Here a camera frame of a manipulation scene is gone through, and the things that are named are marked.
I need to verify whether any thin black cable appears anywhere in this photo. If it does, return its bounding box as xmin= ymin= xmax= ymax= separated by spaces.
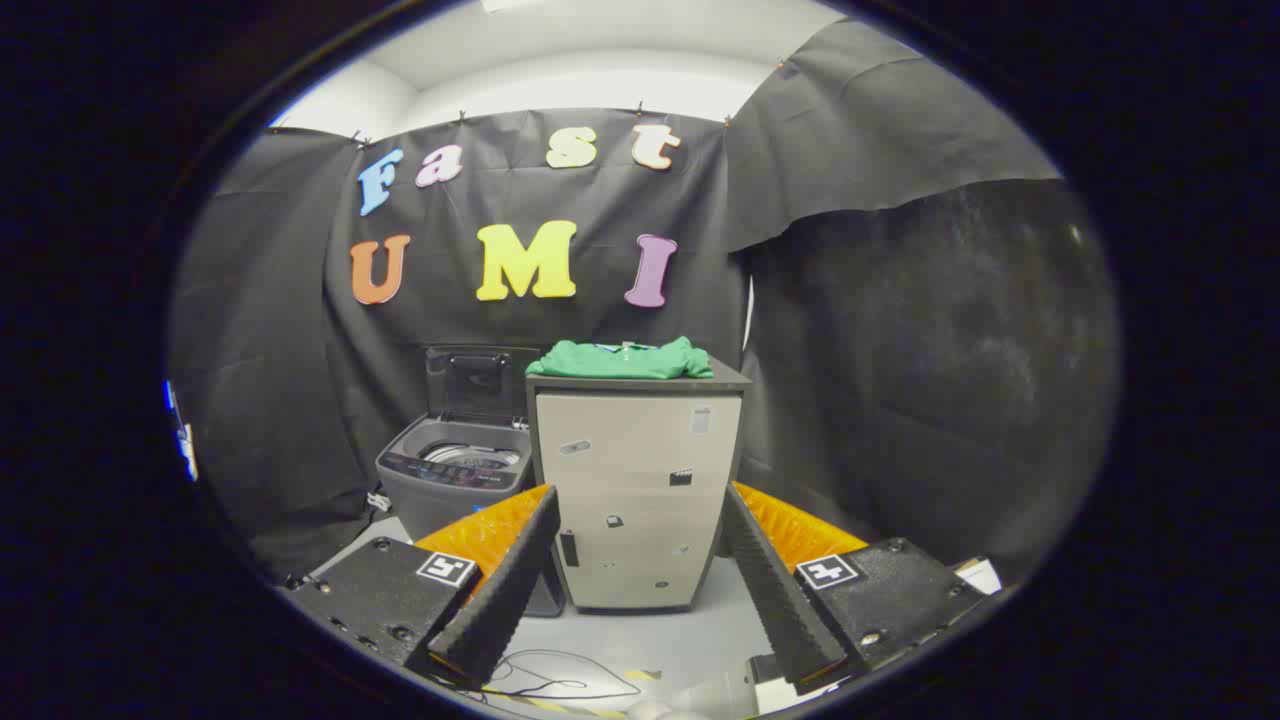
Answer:
xmin=470 ymin=648 xmax=646 ymax=701

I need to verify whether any dark glass washing machine lid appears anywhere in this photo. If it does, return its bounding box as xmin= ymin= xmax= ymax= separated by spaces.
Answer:
xmin=425 ymin=345 xmax=541 ymax=421

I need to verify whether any blue and white object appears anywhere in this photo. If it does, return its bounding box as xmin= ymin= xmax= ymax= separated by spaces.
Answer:
xmin=163 ymin=378 xmax=201 ymax=483

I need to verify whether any white paper card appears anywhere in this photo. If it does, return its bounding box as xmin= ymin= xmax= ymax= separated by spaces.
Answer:
xmin=952 ymin=557 xmax=1003 ymax=597

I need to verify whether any black backdrop cloth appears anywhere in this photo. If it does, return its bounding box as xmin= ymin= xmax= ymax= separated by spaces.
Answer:
xmin=168 ymin=15 xmax=1121 ymax=586

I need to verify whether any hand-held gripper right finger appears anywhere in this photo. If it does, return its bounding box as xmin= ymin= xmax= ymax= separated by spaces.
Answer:
xmin=722 ymin=482 xmax=986 ymax=696

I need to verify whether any green shirt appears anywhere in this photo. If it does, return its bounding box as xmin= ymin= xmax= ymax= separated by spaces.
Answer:
xmin=525 ymin=336 xmax=715 ymax=381

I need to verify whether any beige cabinet with dark top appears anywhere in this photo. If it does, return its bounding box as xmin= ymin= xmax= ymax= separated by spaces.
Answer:
xmin=526 ymin=358 xmax=753 ymax=612

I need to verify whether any grey washing machine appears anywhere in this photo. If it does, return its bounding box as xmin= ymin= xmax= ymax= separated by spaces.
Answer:
xmin=375 ymin=413 xmax=566 ymax=618

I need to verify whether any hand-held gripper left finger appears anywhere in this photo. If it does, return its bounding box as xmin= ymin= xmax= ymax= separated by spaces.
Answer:
xmin=283 ymin=484 xmax=561 ymax=691

